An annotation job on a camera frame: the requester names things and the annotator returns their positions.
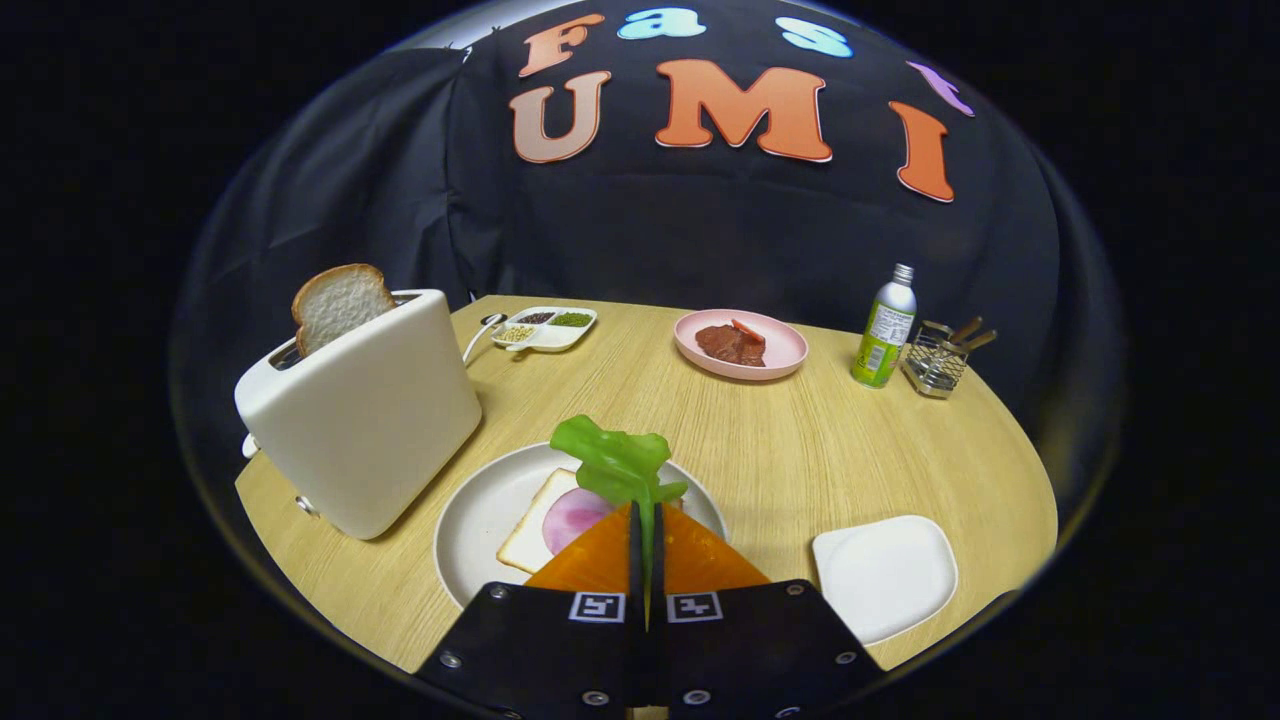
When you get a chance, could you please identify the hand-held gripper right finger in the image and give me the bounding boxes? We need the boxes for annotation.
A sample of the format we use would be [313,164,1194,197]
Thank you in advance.
[650,500,886,720]

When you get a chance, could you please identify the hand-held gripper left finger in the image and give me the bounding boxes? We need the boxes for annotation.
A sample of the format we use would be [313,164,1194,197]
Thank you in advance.
[415,500,646,720]

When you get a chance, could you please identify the green lettuce leaf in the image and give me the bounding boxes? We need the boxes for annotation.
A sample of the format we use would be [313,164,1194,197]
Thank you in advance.
[549,415,689,626]

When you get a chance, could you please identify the toasted bread slice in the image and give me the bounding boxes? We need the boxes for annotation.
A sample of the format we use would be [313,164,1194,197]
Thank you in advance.
[291,264,397,358]

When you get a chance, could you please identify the white sandwich bread slice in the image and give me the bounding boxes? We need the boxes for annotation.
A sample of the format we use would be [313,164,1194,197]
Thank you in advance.
[496,467,616,575]

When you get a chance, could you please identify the pink ham slice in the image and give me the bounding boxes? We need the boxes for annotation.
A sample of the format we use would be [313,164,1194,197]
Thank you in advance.
[541,487,616,557]

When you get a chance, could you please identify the round white plate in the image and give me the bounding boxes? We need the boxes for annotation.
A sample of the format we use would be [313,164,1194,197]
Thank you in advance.
[433,442,729,611]

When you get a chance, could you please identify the white square plate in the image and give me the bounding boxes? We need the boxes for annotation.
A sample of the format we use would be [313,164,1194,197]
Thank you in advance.
[812,515,959,646]

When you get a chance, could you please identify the white toaster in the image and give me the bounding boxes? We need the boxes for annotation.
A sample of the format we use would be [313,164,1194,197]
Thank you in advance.
[234,289,483,542]

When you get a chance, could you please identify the pink plate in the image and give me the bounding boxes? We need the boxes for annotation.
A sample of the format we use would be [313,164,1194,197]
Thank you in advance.
[673,309,809,382]

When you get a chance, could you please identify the red meat pieces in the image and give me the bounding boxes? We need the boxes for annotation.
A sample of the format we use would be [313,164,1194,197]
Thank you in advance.
[695,319,768,368]

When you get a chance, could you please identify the white divided condiment dish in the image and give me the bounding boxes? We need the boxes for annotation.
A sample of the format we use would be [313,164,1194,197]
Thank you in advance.
[490,306,599,353]

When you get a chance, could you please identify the green label metal bottle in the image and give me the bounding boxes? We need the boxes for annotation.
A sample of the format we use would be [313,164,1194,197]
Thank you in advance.
[850,264,918,389]

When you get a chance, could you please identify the black backdrop cloth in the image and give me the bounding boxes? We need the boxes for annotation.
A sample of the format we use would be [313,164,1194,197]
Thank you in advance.
[170,0,1126,521]

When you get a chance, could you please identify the metal wire utensil holder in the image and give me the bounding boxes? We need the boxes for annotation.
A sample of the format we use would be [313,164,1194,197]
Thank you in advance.
[901,320,971,400]

